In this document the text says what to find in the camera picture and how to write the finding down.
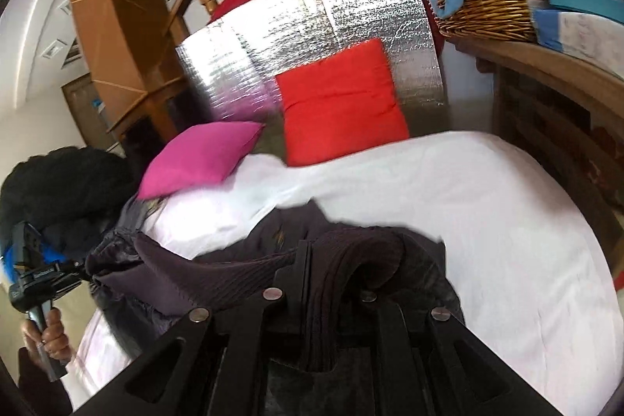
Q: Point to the white patterned box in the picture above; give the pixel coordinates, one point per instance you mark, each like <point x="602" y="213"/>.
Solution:
<point x="580" y="36"/>

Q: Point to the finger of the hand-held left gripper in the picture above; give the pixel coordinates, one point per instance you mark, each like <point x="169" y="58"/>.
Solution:
<point x="73" y="274"/>

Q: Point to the pile of black coats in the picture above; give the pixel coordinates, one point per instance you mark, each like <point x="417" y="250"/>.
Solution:
<point x="68" y="187"/>

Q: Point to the silver insulation sheet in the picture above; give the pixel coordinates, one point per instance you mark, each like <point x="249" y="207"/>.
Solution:
<point x="341" y="11"/>

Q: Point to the wooden table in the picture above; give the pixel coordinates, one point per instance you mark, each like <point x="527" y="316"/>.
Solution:
<point x="546" y="104"/>

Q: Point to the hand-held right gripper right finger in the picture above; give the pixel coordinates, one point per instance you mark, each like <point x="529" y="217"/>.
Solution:
<point x="390" y="328"/>

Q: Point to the black quilted jacket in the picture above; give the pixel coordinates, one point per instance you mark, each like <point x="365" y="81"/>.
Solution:
<point x="219" y="270"/>

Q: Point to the person's left forearm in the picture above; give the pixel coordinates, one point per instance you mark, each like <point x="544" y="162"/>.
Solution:
<point x="39" y="391"/>

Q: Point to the pink pillow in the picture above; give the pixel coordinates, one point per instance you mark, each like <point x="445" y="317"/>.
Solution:
<point x="200" y="160"/>

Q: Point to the wooden column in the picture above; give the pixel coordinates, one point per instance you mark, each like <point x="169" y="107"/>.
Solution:
<point x="117" y="6"/>

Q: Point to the person's left hand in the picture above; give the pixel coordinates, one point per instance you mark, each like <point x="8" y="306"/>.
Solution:
<point x="56" y="338"/>

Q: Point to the white blanket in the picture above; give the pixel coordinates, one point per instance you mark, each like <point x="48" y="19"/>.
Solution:
<point x="487" y="226"/>

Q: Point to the red pillow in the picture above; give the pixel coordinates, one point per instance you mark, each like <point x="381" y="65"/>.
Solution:
<point x="341" y="104"/>

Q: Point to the grey cloth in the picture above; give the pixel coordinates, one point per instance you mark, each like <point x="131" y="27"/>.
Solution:
<point x="139" y="214"/>

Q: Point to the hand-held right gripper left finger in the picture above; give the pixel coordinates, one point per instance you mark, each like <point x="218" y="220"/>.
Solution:
<point x="292" y="272"/>

